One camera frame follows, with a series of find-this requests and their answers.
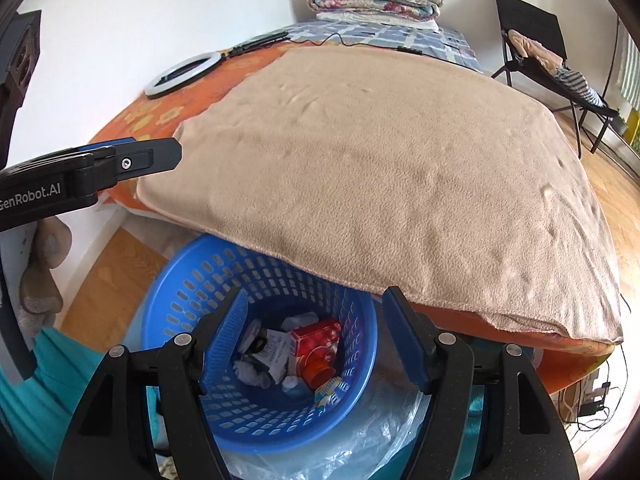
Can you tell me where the thin black cable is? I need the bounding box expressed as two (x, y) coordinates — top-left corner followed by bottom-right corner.
(287, 32), (401, 52)

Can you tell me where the black folding chair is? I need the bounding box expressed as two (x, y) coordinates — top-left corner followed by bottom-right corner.
(491, 0), (621, 160)

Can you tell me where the white folded pillow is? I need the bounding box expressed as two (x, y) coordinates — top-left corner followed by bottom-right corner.
(316, 10), (441, 30)

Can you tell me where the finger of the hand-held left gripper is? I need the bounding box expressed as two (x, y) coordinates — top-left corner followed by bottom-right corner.
(75, 138), (183, 196)
(75, 136), (137, 156)

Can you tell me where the power strip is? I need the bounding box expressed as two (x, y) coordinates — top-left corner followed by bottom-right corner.
(575, 380), (613, 416)

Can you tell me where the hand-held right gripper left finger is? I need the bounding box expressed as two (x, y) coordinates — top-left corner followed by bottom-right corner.
(52, 287), (251, 480)

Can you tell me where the white ring light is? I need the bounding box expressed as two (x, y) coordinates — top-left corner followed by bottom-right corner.
(144, 51), (223, 99)

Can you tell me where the beige fleece blanket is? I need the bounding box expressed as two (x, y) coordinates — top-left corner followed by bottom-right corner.
(136, 47), (625, 346)

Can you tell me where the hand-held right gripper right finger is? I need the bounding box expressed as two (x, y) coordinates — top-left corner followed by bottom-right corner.
(382, 286), (581, 480)

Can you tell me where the clear plastic bag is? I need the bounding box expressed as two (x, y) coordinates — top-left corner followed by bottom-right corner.
(220, 385), (431, 480)

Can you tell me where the striped garment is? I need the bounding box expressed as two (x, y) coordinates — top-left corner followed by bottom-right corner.
(552, 67), (606, 106)

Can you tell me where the white paper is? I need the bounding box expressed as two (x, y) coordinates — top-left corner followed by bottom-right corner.
(281, 311), (320, 332)

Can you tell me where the black tripod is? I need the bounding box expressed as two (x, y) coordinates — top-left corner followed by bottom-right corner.
(220, 31), (291, 58)

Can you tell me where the teal cloth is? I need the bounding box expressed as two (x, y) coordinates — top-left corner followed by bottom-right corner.
(0, 327), (166, 478)

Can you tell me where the worn beige sock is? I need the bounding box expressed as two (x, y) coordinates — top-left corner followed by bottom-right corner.
(34, 217), (72, 270)
(19, 260), (65, 328)

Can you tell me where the blue checkered sheet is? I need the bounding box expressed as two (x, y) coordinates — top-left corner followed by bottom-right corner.
(277, 20), (485, 73)

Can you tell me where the red cardboard box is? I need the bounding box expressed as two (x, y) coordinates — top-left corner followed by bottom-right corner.
(290, 319), (343, 378)

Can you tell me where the orange flowered bed sheet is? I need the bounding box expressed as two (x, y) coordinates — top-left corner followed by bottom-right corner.
(87, 42), (626, 398)

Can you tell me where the beige garment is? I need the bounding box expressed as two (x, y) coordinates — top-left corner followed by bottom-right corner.
(507, 30), (566, 73)

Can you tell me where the blue plastic basket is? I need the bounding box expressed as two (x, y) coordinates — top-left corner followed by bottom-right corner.
(141, 234), (378, 456)

